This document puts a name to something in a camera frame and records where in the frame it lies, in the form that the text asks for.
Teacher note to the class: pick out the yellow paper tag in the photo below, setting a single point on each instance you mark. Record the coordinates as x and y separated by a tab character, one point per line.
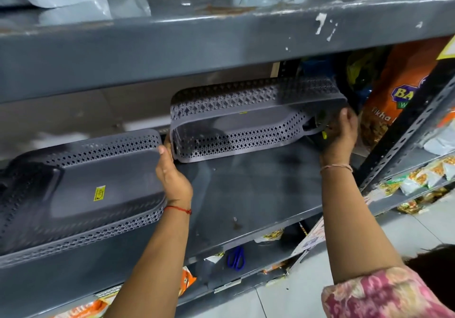
447	48

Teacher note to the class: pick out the person's right forearm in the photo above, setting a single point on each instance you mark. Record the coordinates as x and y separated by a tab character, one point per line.
350	221

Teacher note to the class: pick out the white packet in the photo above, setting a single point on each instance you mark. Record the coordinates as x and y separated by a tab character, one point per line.
440	140

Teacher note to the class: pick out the person's left fingers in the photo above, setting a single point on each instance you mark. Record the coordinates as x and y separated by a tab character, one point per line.
164	150

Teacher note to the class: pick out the person's left forearm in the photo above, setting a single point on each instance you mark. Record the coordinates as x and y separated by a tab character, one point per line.
153	268

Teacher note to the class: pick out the pale thread wristband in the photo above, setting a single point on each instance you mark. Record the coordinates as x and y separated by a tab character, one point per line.
336	167

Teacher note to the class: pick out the person's right hand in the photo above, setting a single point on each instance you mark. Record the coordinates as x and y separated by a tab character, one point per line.
339	140

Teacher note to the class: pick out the grey slotted rack upright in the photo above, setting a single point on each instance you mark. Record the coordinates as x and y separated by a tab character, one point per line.
408	122

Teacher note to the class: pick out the red thread wristband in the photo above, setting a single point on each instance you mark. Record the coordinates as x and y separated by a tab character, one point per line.
179	209

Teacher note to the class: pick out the yellow snack packet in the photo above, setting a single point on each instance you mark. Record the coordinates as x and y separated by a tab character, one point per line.
271	235

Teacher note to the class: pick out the blue packet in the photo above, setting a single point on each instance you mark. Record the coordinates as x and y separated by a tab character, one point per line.
318	67

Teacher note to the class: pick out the grey metal shelf rack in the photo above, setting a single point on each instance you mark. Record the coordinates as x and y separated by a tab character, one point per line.
177	40

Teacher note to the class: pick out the row of small snack packets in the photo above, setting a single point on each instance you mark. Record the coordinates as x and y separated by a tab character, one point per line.
423	181

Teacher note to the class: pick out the large orange snack packet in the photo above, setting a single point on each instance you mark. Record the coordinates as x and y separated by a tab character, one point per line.
398	93

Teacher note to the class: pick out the pink floral sleeve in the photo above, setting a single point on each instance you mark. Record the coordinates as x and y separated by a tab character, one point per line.
376	296

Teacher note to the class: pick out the grey perforated plastic basket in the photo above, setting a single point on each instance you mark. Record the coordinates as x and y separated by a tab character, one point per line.
92	189
234	118

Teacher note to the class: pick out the person's right fingers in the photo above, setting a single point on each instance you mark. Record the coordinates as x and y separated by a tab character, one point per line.
346	116

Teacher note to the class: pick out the person's left hand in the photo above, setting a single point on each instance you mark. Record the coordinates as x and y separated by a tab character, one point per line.
174	182

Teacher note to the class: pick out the dark yellow packet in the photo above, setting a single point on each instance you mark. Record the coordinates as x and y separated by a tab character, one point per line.
360	76

